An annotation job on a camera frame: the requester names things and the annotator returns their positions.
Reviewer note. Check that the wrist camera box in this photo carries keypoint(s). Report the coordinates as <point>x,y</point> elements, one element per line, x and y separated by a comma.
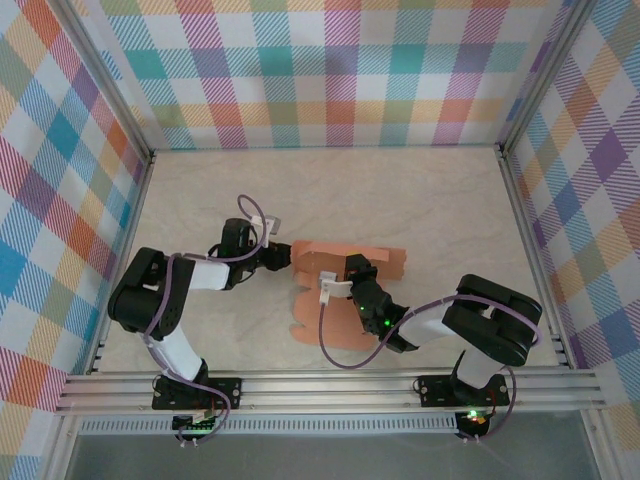
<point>267,224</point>
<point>334,286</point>

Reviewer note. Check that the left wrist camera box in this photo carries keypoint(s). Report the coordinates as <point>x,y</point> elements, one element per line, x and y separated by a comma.
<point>267,224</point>

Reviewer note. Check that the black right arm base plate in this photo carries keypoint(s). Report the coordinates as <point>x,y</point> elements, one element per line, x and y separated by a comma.
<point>435,390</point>

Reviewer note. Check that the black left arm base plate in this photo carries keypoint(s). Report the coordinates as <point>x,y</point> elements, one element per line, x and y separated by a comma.
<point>225,387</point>

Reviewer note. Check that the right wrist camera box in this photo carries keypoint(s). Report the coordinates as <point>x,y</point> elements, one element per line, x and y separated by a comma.
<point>334,286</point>

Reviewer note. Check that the aluminium side rail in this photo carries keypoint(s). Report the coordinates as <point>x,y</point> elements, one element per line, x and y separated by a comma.
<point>522,215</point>
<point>136,200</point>

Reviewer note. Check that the grey metal sheet panel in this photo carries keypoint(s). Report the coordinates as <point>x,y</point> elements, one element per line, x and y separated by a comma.
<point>325,460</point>

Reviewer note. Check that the aluminium frame post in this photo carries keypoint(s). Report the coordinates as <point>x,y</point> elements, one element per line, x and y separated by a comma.
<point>597,445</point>
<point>526,107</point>
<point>136,127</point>
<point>60,450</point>

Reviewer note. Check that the long aluminium base rail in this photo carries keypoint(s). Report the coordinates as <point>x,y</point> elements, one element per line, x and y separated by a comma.
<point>325,392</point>

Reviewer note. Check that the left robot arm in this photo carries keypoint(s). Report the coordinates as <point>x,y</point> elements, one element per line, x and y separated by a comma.
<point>210,275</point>

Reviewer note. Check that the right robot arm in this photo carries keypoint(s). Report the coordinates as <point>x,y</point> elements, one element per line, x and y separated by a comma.
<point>430,325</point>

